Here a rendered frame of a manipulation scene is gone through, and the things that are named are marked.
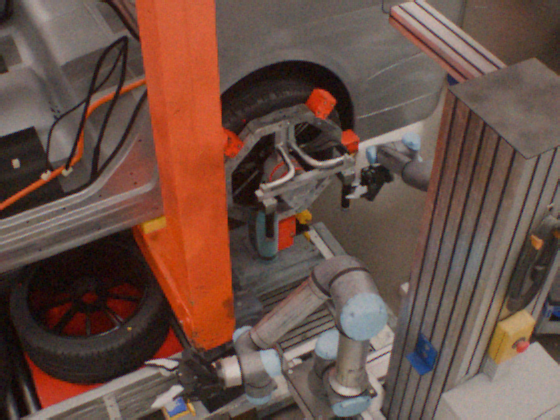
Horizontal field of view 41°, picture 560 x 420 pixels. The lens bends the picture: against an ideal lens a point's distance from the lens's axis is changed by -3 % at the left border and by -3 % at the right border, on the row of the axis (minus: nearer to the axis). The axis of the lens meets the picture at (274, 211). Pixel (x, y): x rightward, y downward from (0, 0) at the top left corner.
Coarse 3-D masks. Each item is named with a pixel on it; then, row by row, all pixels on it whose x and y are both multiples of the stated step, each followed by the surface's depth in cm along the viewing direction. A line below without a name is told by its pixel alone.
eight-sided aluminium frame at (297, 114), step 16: (288, 112) 295; (304, 112) 294; (256, 128) 287; (272, 128) 290; (320, 128) 303; (336, 128) 308; (224, 160) 295; (240, 160) 293; (320, 192) 330; (240, 208) 318; (288, 208) 328; (304, 208) 331
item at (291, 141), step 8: (288, 128) 294; (288, 136) 297; (288, 144) 298; (296, 144) 297; (296, 152) 295; (304, 152) 294; (304, 160) 293; (312, 160) 291; (328, 160) 291; (336, 160) 291; (344, 160) 293
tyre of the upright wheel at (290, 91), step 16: (240, 80) 299; (256, 80) 298; (272, 80) 299; (288, 80) 301; (304, 80) 309; (224, 96) 297; (240, 96) 294; (256, 96) 292; (272, 96) 292; (288, 96) 295; (304, 96) 299; (224, 112) 293; (240, 112) 290; (256, 112) 292; (336, 112) 315; (240, 128) 294; (256, 208) 330
